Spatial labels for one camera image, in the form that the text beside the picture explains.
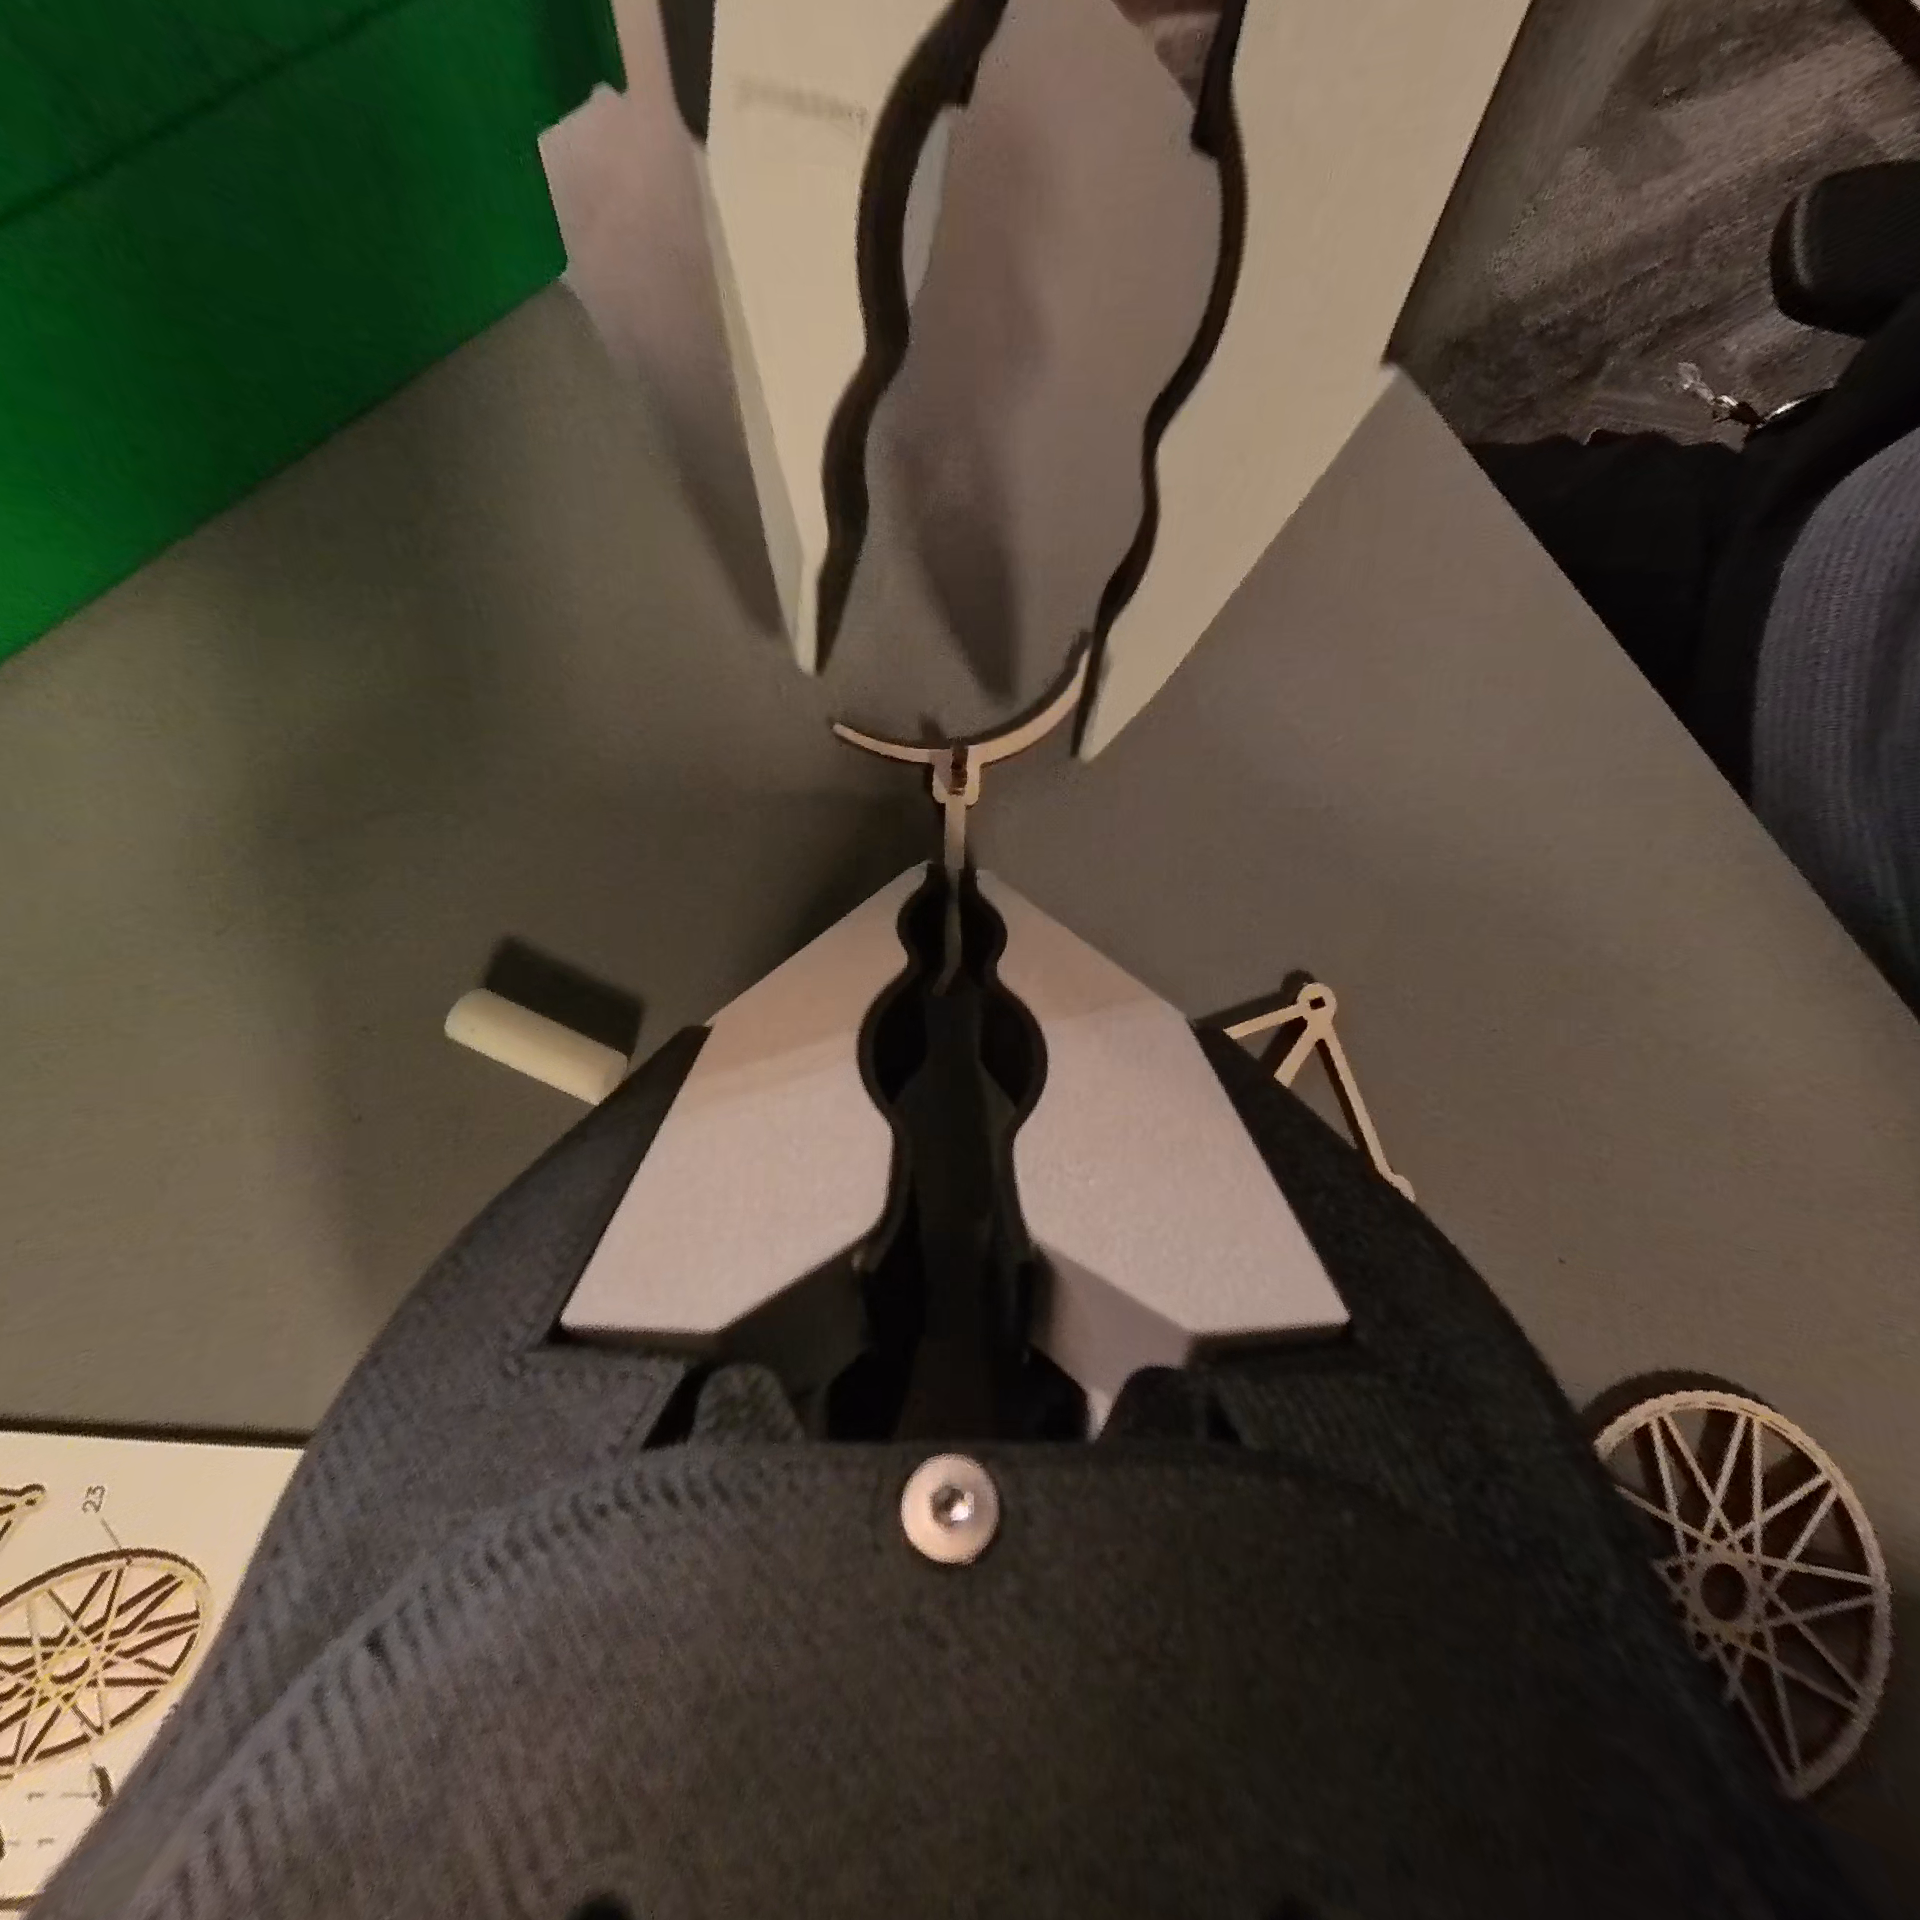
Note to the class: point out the green plastic bin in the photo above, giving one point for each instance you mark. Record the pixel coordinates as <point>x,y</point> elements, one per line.
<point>225,301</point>

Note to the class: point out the wooden spoked wheel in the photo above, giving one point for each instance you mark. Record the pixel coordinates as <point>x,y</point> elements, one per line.
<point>1739,1576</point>

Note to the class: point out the wooden triangle frame part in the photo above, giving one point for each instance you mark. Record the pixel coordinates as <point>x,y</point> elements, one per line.
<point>1319,1049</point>

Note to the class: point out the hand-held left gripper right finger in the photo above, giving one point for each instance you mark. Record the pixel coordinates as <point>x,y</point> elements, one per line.
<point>1170,1184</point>

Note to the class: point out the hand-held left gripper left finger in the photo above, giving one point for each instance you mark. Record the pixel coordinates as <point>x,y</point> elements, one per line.
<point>734,1171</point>

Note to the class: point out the small white cylinder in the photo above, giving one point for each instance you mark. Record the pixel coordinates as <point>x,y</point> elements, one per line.
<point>523,1039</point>

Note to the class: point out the paper instruction booklet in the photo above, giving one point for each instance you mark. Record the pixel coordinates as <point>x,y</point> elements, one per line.
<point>136,1517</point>

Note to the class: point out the curved wooden fender part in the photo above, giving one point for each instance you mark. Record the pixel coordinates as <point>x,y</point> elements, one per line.
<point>1035,713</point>

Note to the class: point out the person's leg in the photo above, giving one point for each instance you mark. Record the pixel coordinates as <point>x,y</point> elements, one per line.
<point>1851,674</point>

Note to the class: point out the black office chair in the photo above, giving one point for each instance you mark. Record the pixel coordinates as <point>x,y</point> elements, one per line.
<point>1851,240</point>

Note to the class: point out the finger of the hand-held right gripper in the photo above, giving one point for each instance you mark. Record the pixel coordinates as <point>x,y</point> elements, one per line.
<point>1319,301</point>
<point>764,301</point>

